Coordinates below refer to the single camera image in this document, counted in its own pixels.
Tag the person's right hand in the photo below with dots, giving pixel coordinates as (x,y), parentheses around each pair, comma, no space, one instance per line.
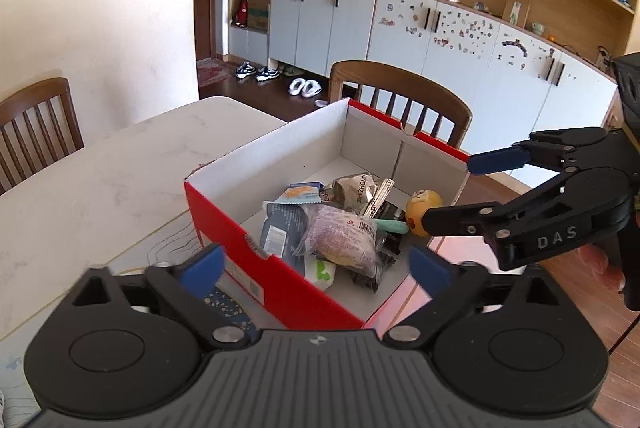
(607,265)

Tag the white marble desktop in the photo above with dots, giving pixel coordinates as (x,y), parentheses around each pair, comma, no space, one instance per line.
(125,158)

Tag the red cardboard box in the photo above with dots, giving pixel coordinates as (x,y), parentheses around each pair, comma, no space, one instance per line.
(240,233)

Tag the silver snack packet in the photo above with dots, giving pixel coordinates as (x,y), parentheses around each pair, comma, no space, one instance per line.
(355,193)

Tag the small red bag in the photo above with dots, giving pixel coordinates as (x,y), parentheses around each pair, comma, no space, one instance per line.
(242,13)

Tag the grey and wood wall cabinet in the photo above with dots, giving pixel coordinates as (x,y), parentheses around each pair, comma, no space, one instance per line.
(450,48)

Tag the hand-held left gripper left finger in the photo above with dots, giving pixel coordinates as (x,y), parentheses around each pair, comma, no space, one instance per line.
(205,269)

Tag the yellow spotted toy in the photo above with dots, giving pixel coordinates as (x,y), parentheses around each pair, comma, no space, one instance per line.
(422,205)

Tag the clear bag of dark tea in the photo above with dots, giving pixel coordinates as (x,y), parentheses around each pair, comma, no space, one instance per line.
(367,280)

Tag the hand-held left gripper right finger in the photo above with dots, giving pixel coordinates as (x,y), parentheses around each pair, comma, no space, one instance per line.
(430,270)

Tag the brown wooden chair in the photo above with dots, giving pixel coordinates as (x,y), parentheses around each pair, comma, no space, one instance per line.
(400,78)
(35,93)

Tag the white packet with blue print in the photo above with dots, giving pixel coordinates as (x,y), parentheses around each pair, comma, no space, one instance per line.
(320,272)

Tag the dark blue sneaker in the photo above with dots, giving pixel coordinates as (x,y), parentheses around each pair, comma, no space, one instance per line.
(245,70)
(267,74)

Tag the brown cardboard carton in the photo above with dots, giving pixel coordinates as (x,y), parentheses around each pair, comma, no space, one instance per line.
(258,8)

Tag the white slipper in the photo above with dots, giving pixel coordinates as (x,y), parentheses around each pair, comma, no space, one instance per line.
(312,89)
(297,87)

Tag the mint green pen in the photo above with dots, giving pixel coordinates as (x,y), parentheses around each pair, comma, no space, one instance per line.
(392,226)

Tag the black snack packet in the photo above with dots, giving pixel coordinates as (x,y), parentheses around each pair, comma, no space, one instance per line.
(389,211)

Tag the pink-white bread packet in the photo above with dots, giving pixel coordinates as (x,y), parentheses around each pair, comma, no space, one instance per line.
(340,238)

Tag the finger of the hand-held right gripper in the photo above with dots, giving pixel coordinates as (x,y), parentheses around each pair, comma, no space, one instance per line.
(460,220)
(495,160)

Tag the blue white sachet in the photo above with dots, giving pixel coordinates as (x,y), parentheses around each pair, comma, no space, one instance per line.
(300,193)

